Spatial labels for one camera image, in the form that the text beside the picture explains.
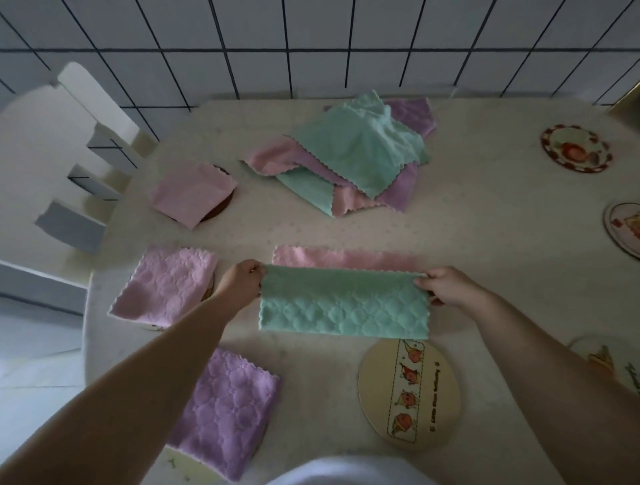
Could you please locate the person's right hand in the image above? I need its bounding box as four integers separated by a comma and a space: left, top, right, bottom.
413, 266, 484, 308

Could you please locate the person's left hand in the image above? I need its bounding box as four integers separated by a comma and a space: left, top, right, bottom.
212, 259, 267, 314

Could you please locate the green quilted cloth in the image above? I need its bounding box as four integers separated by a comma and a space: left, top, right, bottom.
258, 264, 432, 342

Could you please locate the person's left forearm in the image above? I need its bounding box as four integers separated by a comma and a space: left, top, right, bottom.
0, 296, 236, 485

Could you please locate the person's right forearm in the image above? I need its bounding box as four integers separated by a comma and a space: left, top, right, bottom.
467, 288, 640, 485

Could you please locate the round brown placemat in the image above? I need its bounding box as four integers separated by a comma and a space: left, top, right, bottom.
199, 164, 236, 223

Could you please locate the small green cloth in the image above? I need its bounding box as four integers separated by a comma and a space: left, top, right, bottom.
274, 167, 336, 218

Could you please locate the folded light pink quilted cloth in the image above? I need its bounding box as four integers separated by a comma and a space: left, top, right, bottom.
108, 244, 220, 330

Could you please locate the folded pink smooth cloth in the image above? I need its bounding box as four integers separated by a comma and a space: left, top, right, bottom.
150, 161, 239, 231

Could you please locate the crumpled pink cloth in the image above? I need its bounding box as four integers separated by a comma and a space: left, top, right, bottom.
242, 137, 382, 219

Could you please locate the round cream fruit-print placemat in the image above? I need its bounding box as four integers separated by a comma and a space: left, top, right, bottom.
357, 338, 461, 451

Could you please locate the folded purple quilted cloth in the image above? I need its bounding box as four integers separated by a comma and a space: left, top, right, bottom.
166, 348, 282, 482

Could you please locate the large green cloth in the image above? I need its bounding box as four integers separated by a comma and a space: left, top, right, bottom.
291, 90, 431, 200

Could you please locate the round red-rimmed fruit placemat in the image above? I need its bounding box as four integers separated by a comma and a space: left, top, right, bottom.
540, 124, 614, 174

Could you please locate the white wooden chair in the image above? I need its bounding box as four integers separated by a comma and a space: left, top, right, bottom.
0, 61, 147, 316

